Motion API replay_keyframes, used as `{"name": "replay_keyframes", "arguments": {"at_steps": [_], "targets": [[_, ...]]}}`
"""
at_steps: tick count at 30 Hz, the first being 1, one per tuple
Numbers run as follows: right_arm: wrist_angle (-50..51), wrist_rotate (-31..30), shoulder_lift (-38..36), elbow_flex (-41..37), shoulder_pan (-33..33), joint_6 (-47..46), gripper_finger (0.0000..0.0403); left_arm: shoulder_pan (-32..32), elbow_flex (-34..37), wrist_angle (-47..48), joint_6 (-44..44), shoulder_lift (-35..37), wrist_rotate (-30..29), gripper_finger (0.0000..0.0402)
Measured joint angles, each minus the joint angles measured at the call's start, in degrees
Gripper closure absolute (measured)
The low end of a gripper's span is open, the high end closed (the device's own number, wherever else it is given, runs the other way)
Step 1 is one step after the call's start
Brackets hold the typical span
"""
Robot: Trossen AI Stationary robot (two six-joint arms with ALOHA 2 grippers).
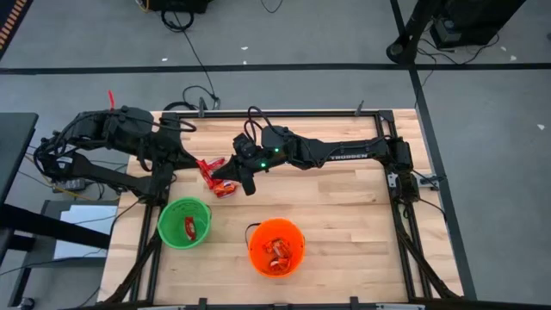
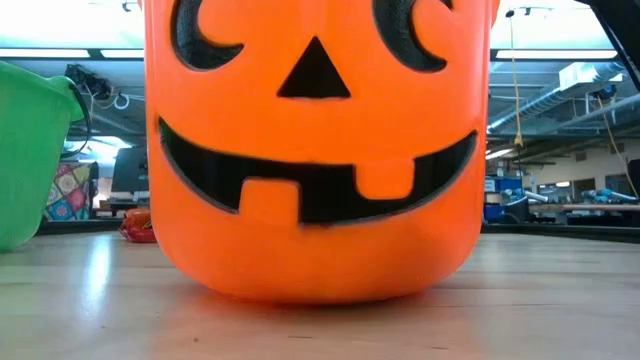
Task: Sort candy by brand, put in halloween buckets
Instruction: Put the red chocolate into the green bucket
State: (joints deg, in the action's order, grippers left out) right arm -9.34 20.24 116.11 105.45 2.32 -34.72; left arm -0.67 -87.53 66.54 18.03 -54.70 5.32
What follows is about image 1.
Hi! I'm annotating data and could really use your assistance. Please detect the black tripod stand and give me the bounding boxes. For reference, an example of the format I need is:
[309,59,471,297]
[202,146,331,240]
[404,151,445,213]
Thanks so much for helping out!
[386,0,445,65]

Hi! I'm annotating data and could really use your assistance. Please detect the dark rug orange stripes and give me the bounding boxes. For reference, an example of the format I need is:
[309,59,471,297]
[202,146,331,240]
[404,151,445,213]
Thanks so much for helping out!
[0,0,34,59]

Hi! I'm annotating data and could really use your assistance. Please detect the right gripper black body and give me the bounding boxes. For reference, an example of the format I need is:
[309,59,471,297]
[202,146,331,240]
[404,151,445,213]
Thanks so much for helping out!
[234,145,285,175]

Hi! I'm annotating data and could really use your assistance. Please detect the long black floor cable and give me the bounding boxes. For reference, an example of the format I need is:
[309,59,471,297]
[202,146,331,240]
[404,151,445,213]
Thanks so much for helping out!
[183,29,221,111]

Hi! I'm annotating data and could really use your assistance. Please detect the white panel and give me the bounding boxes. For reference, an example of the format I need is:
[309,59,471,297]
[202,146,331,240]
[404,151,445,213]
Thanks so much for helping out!
[53,204,119,261]

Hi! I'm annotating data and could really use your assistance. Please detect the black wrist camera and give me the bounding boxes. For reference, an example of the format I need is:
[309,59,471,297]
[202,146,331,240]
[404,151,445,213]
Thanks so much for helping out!
[232,132,259,157]

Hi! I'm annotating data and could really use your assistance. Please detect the orange pumpkin bucket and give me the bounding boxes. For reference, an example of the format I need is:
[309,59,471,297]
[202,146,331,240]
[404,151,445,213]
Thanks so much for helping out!
[244,217,307,279]

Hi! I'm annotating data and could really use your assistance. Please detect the grey power strip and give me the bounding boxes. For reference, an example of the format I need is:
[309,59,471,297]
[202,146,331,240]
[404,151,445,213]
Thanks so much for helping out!
[52,177,87,194]

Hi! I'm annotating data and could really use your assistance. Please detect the coiled black floor cable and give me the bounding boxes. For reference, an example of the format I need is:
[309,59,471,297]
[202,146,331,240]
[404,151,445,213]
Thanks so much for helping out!
[160,9,195,34]

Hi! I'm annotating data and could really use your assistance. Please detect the black desk beam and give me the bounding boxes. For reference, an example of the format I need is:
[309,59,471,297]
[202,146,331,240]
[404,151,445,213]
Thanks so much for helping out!
[0,203,111,251]

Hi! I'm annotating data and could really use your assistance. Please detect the black equipment case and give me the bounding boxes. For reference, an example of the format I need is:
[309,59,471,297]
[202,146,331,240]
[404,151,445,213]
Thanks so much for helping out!
[430,0,527,49]

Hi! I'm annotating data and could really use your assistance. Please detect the green halloween bucket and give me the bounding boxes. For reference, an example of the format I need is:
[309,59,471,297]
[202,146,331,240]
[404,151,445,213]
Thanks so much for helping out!
[156,195,214,251]

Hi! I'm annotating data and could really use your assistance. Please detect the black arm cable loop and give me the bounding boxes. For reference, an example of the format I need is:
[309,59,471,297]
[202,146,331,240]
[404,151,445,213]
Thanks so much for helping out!
[243,105,281,139]

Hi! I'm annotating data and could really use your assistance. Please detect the orange Reese's candy wrapper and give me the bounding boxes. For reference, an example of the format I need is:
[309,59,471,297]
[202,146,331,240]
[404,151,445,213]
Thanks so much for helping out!
[267,256,290,273]
[213,179,240,200]
[262,238,294,259]

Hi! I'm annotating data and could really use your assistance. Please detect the grey metal bracket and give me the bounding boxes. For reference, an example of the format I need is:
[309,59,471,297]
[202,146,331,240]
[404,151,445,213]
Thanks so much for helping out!
[412,171,447,190]

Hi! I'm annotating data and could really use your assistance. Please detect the black table frame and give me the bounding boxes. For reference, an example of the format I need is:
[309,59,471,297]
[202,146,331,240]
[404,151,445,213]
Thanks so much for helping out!
[97,108,468,310]

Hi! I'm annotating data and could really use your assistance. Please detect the black equipment box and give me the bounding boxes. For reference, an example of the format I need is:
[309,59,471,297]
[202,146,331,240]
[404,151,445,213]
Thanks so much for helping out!
[145,0,212,14]

